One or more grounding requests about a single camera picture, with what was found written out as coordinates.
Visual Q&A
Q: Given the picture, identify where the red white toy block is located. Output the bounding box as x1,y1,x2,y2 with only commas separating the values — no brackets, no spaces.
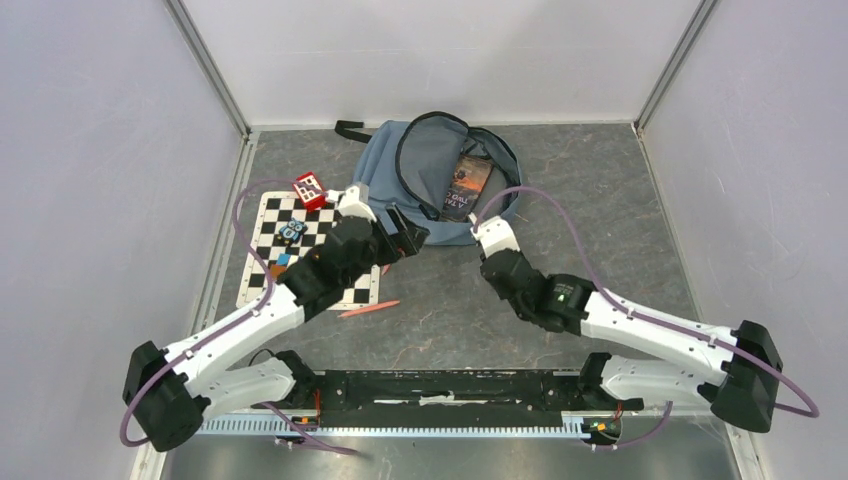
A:
292,172,327,212

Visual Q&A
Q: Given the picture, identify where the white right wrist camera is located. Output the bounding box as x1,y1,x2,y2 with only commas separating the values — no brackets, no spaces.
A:
471,216,520,259

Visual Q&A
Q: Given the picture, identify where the black white chessboard mat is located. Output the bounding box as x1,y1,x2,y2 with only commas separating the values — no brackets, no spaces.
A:
236,191,381,311

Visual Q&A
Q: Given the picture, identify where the blue student backpack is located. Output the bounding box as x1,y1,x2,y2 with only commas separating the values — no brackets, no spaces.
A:
334,111,525,246

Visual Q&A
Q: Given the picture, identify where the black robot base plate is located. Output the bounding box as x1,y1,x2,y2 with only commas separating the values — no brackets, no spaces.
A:
250,368,645,429

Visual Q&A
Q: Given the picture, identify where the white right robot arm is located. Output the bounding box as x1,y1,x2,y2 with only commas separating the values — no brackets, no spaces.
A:
480,250,783,433

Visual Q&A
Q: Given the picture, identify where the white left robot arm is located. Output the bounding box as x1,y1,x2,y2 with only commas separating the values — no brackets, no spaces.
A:
119,206,429,452

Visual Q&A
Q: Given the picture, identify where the dark tale of cities book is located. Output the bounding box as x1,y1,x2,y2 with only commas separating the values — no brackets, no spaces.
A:
441,155,493,222

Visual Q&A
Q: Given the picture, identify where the blue owl toy figure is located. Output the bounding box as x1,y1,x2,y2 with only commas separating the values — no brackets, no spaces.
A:
276,218,308,246

